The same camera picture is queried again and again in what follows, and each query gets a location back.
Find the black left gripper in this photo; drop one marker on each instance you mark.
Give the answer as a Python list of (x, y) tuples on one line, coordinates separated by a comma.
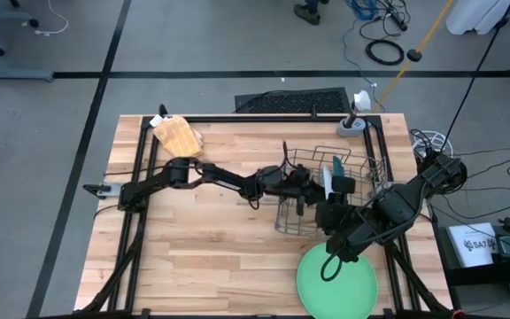
[(281, 181)]

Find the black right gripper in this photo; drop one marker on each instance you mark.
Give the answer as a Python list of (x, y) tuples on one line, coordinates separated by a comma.
[(337, 219)]

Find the pale mint plate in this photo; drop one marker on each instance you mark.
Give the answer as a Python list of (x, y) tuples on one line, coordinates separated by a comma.
[(327, 181)]

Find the dark teal plate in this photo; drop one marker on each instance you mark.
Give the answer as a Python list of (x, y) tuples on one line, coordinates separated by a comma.
[(337, 166)]

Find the green plate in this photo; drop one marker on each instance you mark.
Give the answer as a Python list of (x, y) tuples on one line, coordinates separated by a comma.
[(352, 292)]

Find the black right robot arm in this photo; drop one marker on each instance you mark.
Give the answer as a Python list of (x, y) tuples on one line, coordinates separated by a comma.
[(396, 204)]

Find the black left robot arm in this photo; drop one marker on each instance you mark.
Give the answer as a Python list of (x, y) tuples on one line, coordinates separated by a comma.
[(219, 176)]

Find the grey brush holder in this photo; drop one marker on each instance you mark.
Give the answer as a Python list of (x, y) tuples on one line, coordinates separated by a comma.
[(345, 130)]

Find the white-bristled dish brush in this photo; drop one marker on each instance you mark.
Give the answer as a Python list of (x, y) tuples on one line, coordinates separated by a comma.
[(363, 101)]

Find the white power strip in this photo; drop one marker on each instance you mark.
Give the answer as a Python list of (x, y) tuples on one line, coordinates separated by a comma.
[(423, 148)]

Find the white printed booklet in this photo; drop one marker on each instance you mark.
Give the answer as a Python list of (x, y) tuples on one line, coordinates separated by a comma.
[(472, 246)]

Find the yellow checked cloth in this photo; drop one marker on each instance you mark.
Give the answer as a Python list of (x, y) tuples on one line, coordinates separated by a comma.
[(177, 137)]

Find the black round pole base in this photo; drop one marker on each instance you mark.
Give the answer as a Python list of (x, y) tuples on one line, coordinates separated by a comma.
[(414, 55)]

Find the black side shelf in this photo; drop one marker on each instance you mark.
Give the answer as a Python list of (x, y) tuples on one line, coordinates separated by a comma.
[(481, 277)]

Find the black power strip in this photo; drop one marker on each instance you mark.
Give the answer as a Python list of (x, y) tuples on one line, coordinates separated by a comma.
[(399, 22)]

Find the person's shoe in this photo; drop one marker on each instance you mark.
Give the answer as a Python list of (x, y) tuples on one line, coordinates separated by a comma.
[(306, 14)]

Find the yellow pole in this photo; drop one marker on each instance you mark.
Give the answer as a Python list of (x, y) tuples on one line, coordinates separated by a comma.
[(432, 31)]

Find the black metal table frame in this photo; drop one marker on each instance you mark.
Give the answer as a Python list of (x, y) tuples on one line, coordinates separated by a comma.
[(259, 119)]

